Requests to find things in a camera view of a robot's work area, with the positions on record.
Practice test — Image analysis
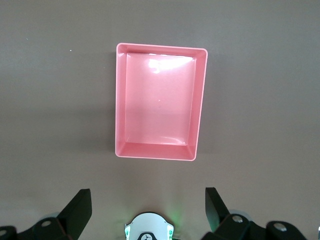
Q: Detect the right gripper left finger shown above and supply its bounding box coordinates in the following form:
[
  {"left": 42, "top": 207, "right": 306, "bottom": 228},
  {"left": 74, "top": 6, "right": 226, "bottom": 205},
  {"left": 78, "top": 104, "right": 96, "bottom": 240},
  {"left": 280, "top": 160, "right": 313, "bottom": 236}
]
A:
[{"left": 17, "top": 189, "right": 93, "bottom": 240}]

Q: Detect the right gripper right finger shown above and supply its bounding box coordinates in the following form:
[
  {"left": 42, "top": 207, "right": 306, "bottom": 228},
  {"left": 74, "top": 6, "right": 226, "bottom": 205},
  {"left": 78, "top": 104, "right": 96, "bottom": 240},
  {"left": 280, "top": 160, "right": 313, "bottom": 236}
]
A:
[{"left": 202, "top": 187, "right": 268, "bottom": 240}]

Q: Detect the pink plastic box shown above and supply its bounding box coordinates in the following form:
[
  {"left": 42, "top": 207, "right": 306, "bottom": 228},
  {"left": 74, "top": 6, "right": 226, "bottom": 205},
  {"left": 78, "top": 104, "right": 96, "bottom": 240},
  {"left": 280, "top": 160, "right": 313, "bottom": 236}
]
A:
[{"left": 114, "top": 42, "right": 209, "bottom": 163}]

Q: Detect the brown table cover sheet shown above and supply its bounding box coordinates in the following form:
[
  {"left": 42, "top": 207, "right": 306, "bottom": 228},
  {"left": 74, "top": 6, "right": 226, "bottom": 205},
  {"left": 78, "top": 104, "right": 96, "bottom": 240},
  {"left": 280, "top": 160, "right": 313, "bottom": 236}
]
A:
[{"left": 0, "top": 0, "right": 320, "bottom": 240}]

